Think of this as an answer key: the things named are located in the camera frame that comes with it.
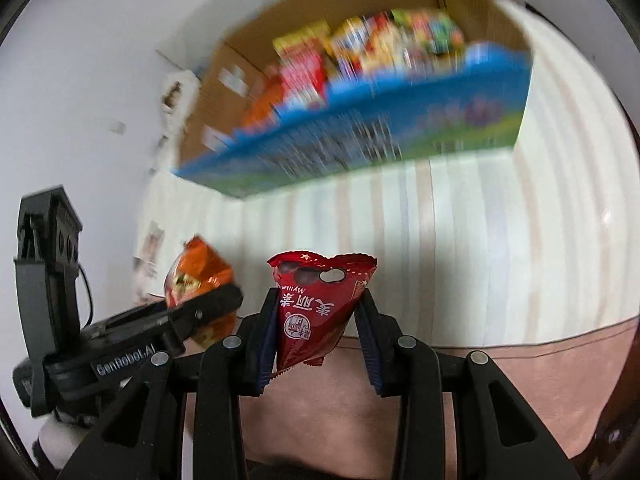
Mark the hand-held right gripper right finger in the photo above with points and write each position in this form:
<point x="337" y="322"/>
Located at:
<point x="371" y="342"/>

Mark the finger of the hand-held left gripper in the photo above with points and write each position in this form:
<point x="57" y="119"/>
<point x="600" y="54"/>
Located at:
<point x="210" y="310"/>

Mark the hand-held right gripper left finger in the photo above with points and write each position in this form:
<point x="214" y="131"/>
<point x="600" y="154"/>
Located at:
<point x="265" y="342"/>

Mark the orange snack packet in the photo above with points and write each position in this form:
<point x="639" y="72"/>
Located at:
<point x="195" y="270"/>

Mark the red triangular snack packet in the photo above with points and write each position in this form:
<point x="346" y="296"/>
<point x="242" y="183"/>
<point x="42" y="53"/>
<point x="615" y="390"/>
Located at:
<point x="315" y="320"/>

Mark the blue printed cardboard box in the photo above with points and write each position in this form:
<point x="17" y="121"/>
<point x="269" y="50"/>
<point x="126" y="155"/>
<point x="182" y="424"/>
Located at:
<point x="375" y="130"/>

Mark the long red snack packet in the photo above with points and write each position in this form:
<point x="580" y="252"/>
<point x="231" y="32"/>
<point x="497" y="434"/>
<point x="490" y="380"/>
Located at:
<point x="300" y="77"/>

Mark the yellow instant noodle packet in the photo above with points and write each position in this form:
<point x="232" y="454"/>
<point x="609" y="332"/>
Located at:
<point x="360" y="47"/>

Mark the clear bag of colourful candy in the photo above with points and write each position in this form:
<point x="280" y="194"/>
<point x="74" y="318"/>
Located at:
<point x="430" y="30"/>

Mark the bear print white pillow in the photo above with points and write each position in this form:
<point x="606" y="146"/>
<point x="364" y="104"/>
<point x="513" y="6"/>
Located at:
<point x="175" y="95"/>

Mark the white wall socket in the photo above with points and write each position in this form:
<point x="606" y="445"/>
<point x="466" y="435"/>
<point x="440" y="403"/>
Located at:
<point x="117" y="126"/>

